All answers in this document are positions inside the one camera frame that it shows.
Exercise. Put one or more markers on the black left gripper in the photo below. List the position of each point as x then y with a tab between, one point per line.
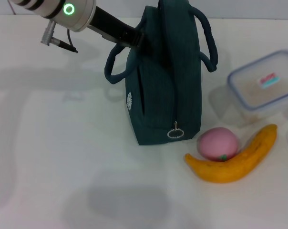
110	22

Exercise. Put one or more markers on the dark teal lunch bag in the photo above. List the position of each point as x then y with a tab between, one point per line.
158	95

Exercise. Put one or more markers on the clear food box blue lid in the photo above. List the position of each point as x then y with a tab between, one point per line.
253	88

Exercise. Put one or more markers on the pink toy peach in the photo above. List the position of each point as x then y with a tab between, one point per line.
218	143

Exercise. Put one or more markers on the yellow banana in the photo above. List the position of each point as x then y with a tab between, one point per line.
229	169

